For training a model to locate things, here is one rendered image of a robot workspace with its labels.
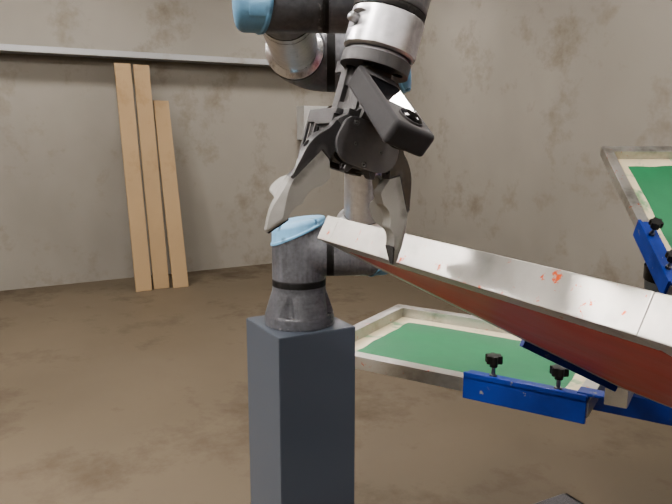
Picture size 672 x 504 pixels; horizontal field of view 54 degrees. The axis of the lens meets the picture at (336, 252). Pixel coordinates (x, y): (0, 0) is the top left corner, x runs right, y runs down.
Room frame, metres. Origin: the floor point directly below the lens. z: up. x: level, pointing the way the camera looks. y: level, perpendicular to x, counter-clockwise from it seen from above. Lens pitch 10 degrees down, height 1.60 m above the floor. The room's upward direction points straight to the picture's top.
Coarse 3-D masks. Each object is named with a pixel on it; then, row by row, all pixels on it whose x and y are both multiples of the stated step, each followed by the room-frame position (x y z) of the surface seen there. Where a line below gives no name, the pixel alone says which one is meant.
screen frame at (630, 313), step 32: (352, 224) 0.90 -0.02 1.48; (384, 256) 0.80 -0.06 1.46; (416, 256) 0.75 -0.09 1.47; (448, 256) 0.70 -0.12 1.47; (480, 256) 0.66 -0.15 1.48; (480, 288) 0.64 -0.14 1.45; (512, 288) 0.61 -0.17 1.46; (544, 288) 0.58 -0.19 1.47; (576, 288) 0.55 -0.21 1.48; (608, 288) 0.52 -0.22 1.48; (640, 288) 0.50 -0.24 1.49; (576, 320) 0.55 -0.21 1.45; (608, 320) 0.51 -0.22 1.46; (640, 320) 0.49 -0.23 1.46
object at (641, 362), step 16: (496, 304) 0.73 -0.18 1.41; (512, 304) 0.65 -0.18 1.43; (528, 320) 0.74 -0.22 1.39; (544, 320) 0.66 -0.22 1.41; (560, 320) 0.60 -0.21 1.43; (560, 336) 0.76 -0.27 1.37; (576, 336) 0.68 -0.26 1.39; (592, 336) 0.61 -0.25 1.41; (608, 336) 0.56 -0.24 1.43; (592, 352) 0.78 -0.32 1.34; (608, 352) 0.69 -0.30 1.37; (624, 352) 0.62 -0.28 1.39; (640, 352) 0.57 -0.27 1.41; (656, 352) 0.52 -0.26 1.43; (624, 368) 0.80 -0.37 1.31; (640, 368) 0.71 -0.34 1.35; (656, 368) 0.63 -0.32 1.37; (656, 384) 0.82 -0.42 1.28
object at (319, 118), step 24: (360, 48) 0.66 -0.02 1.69; (336, 72) 0.73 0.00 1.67; (384, 72) 0.68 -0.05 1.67; (408, 72) 0.68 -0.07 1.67; (336, 96) 0.71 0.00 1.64; (312, 120) 0.70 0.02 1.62; (360, 120) 0.65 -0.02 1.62; (336, 144) 0.64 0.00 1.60; (360, 144) 0.65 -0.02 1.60; (384, 144) 0.66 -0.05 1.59; (336, 168) 0.71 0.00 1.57; (360, 168) 0.66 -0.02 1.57; (384, 168) 0.66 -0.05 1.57
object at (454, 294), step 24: (384, 264) 0.88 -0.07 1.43; (432, 288) 0.92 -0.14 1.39; (456, 288) 0.75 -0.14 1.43; (480, 312) 0.96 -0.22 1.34; (504, 312) 0.78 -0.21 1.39; (528, 336) 1.01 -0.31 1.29; (552, 336) 0.81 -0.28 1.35; (576, 360) 1.06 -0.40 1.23; (600, 360) 0.84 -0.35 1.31; (624, 384) 1.12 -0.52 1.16
